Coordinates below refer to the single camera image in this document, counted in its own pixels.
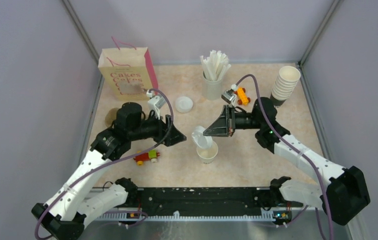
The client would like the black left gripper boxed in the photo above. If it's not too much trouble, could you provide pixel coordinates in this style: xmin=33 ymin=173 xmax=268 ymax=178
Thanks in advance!
xmin=128 ymin=109 xmax=187 ymax=146

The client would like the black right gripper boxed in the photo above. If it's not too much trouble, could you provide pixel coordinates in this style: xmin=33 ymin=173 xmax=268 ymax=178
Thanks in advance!
xmin=204 ymin=104 xmax=263 ymax=137

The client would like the white plastic cup lid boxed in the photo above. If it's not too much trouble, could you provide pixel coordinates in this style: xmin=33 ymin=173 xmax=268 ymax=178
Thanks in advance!
xmin=191 ymin=125 xmax=213 ymax=149

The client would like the white paper cup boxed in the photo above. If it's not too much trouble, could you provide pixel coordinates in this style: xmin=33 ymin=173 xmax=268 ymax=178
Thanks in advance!
xmin=196 ymin=141 xmax=218 ymax=164

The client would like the brown pulp cup carrier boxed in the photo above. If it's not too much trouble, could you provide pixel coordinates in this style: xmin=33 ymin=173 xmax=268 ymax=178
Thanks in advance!
xmin=104 ymin=107 xmax=119 ymax=127

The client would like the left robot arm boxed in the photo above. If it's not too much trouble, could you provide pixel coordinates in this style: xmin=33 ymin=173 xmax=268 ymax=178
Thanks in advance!
xmin=31 ymin=102 xmax=187 ymax=240

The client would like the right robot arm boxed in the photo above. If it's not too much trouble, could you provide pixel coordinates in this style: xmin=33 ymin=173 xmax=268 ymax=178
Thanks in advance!
xmin=203 ymin=97 xmax=371 ymax=226

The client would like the red green toy car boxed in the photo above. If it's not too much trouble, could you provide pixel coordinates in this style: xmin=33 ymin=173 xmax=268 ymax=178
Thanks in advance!
xmin=133 ymin=149 xmax=161 ymax=166

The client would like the orange toy car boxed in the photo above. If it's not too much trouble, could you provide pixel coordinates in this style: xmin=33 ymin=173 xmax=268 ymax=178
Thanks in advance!
xmin=235 ymin=87 xmax=251 ymax=106

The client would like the stack of white lids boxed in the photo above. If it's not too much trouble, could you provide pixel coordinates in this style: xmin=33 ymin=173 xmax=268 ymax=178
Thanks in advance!
xmin=175 ymin=96 xmax=194 ymax=114

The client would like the white straw holder cup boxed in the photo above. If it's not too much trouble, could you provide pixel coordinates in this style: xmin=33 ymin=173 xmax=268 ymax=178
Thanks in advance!
xmin=202 ymin=72 xmax=223 ymax=101

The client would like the paper cakes gift bag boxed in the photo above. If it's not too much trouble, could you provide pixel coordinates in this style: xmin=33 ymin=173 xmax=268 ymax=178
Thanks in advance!
xmin=98 ymin=37 xmax=158 ymax=102

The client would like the stack of paper cups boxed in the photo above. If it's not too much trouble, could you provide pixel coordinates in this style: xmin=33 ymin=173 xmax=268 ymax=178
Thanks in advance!
xmin=270 ymin=65 xmax=301 ymax=108

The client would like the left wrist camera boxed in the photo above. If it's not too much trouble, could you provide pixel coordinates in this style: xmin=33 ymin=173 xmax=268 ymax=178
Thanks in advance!
xmin=146 ymin=90 xmax=166 ymax=119

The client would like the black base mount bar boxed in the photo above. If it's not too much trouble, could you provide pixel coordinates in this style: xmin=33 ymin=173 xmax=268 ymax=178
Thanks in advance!
xmin=120 ymin=187 xmax=303 ymax=217

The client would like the aluminium frame rail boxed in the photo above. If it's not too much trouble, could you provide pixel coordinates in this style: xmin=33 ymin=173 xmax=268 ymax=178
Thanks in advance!
xmin=296 ymin=61 xmax=334 ymax=160

